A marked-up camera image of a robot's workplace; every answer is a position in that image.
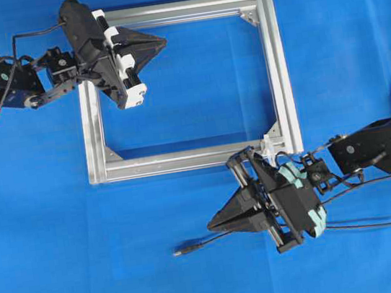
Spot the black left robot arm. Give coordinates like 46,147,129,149
0,0,167,112

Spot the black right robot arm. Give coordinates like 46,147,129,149
207,118,391,253

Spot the white zip tie loop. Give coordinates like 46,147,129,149
260,134,278,167

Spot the silver aluminium extrusion frame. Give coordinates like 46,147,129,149
78,0,304,185

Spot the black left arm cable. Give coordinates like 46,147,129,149
0,20,79,127

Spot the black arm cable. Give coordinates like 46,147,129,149
315,167,391,206
0,20,79,127

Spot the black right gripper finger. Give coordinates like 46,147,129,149
208,209,270,232
207,183,264,229

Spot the black wire with plug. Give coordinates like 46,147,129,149
171,209,391,258

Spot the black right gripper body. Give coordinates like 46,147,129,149
227,147,327,253

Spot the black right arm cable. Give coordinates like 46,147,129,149
315,167,391,206

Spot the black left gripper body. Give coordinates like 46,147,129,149
58,0,147,110

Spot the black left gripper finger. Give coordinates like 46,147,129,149
130,45,164,84
113,26,167,49

